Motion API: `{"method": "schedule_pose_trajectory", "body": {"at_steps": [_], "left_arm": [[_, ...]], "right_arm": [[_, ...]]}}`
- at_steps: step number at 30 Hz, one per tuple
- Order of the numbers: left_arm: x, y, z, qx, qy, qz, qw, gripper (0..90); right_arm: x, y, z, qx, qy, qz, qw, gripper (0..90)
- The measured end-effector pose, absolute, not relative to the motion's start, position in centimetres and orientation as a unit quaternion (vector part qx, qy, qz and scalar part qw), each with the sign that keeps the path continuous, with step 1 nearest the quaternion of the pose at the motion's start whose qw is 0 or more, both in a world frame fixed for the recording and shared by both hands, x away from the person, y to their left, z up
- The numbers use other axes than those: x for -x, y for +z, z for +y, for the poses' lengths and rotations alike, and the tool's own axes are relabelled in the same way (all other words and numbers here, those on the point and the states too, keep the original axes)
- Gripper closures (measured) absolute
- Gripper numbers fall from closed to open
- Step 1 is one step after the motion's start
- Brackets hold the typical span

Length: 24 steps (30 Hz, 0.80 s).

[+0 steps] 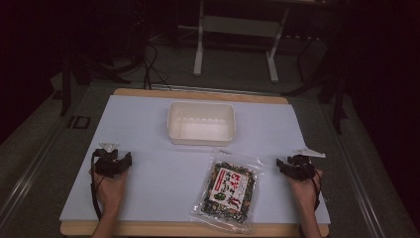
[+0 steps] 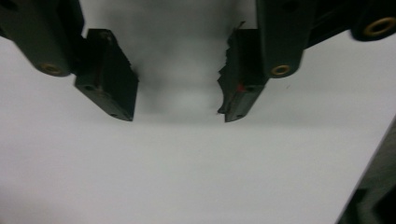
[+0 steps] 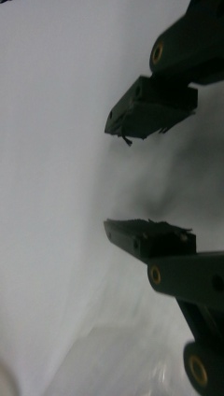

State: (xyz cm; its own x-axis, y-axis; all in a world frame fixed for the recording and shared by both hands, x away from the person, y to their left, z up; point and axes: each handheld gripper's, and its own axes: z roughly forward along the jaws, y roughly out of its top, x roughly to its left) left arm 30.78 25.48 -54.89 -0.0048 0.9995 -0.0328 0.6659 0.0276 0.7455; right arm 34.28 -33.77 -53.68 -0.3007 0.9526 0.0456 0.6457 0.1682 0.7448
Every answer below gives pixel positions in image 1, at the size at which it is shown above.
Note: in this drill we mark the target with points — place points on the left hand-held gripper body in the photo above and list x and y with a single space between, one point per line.
105 162

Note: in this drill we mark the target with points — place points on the metal floor rail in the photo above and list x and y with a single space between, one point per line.
358 178
26 178

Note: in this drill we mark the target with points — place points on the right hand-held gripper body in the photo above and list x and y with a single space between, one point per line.
302 165

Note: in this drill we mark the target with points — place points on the clear snack packet red label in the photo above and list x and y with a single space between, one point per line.
229 193

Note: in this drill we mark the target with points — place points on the person's right hand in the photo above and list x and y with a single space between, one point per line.
304 191

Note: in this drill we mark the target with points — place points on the black metal stand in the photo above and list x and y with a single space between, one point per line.
67 82
333 95

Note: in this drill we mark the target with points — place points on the white metal desk frame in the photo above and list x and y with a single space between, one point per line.
237 26

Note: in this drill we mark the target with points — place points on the person's left hand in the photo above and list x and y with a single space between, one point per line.
111 191

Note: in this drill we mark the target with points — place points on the white table mat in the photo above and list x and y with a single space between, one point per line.
158 185

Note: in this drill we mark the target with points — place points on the black floor bracket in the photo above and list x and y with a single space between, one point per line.
79 122

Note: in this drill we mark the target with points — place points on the white plastic container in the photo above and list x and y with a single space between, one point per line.
200 127

